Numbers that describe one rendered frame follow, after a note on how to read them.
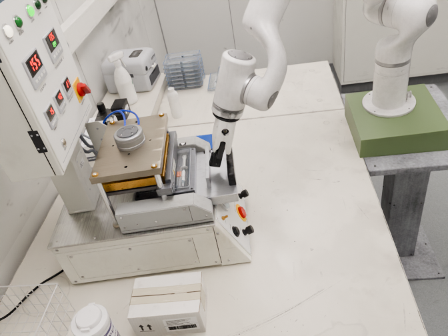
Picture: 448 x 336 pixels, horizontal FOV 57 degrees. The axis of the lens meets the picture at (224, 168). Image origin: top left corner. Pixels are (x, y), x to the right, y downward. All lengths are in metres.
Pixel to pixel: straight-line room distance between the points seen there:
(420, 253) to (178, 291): 1.44
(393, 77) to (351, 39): 1.74
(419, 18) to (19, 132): 1.15
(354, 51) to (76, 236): 2.61
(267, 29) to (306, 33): 2.67
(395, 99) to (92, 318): 1.22
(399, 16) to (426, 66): 2.12
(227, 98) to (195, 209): 0.29
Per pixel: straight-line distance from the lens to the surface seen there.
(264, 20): 1.01
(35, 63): 1.01
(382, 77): 1.58
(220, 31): 3.63
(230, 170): 1.12
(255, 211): 1.36
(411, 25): 1.45
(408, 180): 1.87
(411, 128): 1.58
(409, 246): 2.17
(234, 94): 1.01
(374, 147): 1.55
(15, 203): 1.53
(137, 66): 2.09
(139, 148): 1.11
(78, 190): 1.22
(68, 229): 1.24
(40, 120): 0.98
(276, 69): 0.98
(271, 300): 1.14
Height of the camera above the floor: 1.70
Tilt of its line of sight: 37 degrees down
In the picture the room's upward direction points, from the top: 11 degrees counter-clockwise
